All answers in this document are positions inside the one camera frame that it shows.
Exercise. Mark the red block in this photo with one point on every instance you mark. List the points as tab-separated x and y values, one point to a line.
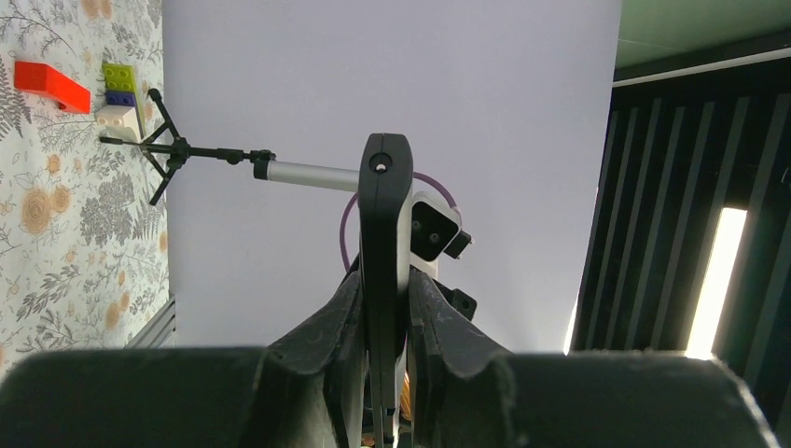
45	81

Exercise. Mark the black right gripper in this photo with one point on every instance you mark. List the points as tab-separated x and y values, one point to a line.
459	300

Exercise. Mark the silver microphone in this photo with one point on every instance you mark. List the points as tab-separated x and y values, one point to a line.
306	175

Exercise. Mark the black microphone tripod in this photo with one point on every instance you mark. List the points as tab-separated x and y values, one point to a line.
168	151

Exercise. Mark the white toy block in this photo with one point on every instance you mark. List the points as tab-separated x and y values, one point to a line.
121	121

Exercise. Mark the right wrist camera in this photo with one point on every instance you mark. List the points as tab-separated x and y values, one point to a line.
436	230

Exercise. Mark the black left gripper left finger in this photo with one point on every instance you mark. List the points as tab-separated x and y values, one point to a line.
304	390

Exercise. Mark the green purple toy brick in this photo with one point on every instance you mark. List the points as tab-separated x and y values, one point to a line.
121	88

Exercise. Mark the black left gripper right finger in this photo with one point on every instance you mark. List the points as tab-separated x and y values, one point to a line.
469	391

